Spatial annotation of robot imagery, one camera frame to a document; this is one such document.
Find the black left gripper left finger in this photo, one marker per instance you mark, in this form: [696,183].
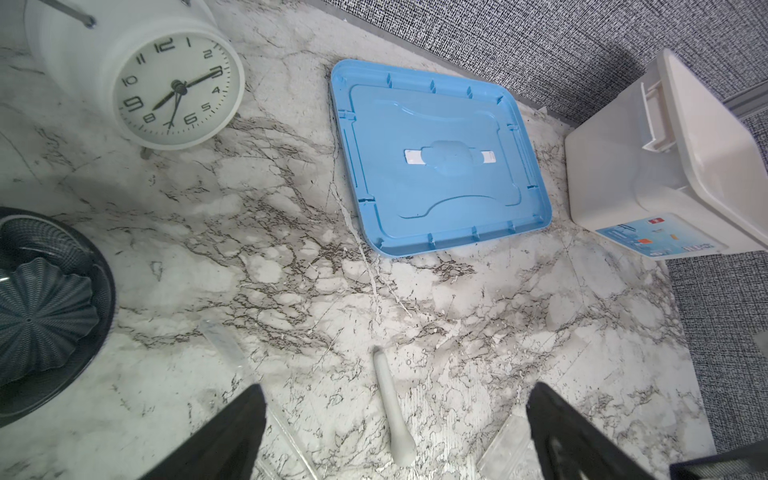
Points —
[224,448]

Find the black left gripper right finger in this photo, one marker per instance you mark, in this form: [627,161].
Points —
[568,446]

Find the clear glass tube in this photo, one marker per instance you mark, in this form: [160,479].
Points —
[230,350]

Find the dark pleated filter bowl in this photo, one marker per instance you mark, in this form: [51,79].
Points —
[58,301]

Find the white plastic storage bin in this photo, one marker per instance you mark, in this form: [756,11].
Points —
[667,171]

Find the blue plastic bin lid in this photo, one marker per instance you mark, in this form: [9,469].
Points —
[435,161]

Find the white alarm clock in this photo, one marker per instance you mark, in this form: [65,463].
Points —
[161,72]

